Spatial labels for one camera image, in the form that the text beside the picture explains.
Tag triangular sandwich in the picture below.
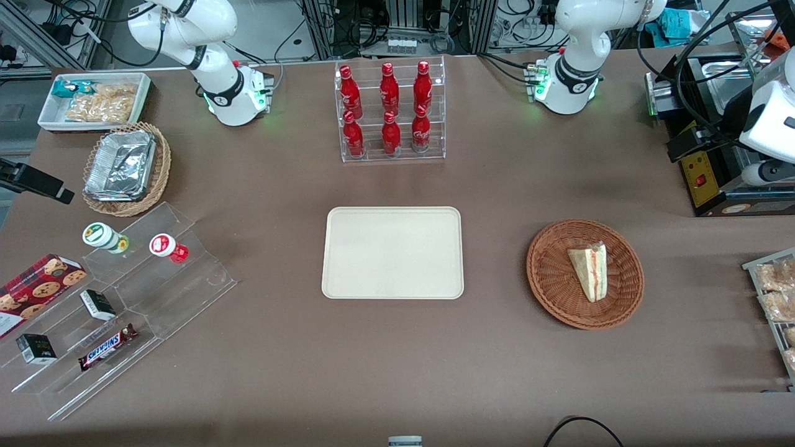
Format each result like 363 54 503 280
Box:
566 241 609 304

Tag aluminium foil tray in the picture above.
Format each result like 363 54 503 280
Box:
84 129 157 202

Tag light wicker basket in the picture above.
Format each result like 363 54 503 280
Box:
82 122 172 217

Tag cream rectangular serving tray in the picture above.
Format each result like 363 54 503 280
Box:
320 205 465 300

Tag brown wicker basket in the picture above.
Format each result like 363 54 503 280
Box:
525 218 645 331

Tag tray of packaged bread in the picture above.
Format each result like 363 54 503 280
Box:
742 248 795 392

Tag white rectangular snack bin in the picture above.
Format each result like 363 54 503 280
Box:
37 72 152 133

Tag green lidded yogurt cup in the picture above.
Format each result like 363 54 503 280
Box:
82 222 130 255

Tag clear bag of crackers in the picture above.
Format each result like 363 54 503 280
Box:
93 83 138 100
65 93 135 124

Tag teal snack packet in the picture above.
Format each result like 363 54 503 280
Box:
52 79 95 99

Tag red tartan cookie box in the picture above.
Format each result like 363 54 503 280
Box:
0 253 88 340

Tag black white small package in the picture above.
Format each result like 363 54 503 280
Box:
79 289 117 322

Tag red lidded yogurt cup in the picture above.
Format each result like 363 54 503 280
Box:
148 233 189 264

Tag small dark green box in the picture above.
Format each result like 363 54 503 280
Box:
16 333 58 365

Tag clear acrylic stepped stand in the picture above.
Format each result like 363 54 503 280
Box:
0 201 237 422

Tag Snickers chocolate bar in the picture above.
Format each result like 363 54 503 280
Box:
78 323 139 372

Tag red cola bottle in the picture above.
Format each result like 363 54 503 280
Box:
411 104 432 154
379 61 401 116
339 65 363 119
343 111 366 158
381 111 402 156
413 60 434 113

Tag clear acrylic bottle rack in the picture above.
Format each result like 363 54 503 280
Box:
335 55 447 164

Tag teal cloth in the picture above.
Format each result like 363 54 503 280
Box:
645 8 710 48

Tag black appliance with yellow panel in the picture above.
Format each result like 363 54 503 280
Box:
645 52 795 217

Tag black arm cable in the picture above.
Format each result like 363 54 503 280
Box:
43 0 166 69

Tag thin black cable loop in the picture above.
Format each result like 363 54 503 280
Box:
543 416 625 447

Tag black cable bundle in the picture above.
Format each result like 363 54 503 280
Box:
636 0 795 151

